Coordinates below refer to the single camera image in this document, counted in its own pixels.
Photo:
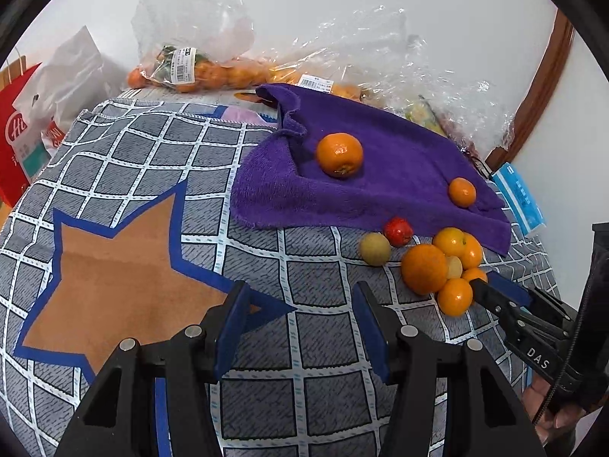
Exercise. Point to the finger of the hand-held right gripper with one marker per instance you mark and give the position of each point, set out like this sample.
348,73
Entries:
495,301
511,290

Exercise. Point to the red paper bag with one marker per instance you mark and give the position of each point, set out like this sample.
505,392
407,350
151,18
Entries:
14,119

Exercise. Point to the small mandarin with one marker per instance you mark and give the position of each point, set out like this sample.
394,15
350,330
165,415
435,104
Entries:
474,274
462,192
454,297

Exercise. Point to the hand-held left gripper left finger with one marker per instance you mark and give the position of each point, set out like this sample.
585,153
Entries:
231,338

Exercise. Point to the person's right hand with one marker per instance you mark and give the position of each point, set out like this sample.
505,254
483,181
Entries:
533,397

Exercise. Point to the small red fruit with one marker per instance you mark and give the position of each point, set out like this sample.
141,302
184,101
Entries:
397,231

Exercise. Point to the brown wooden door frame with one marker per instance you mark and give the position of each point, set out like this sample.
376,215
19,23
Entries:
547,71

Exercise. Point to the frosted plastic bag of mandarins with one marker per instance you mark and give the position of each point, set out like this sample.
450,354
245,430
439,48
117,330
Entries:
190,74

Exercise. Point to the grey checked star blanket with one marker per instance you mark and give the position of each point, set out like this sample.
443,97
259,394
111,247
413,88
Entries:
142,162

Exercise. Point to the large orange with stem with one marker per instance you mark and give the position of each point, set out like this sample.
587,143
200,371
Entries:
340,154

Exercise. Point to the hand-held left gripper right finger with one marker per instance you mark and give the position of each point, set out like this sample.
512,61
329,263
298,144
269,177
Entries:
373,338

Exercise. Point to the crinkled clear bag of fruit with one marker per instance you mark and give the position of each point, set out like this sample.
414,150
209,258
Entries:
423,114

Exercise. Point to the small yellow fruit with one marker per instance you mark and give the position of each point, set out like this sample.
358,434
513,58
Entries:
454,267

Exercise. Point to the yellow-green round fruit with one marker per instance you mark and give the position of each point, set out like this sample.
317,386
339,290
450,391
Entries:
375,248

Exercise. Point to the blue tissue packet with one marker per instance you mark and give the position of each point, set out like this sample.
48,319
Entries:
521,200

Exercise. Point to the white plastic bag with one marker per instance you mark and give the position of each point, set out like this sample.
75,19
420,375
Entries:
71,81

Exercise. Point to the purple towel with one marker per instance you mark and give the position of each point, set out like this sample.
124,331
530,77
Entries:
404,162

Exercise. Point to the yellow-orange citrus fruit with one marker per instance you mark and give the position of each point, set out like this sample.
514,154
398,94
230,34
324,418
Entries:
464,245

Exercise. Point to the patterned bed sheet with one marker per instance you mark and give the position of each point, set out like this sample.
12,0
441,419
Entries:
242,115

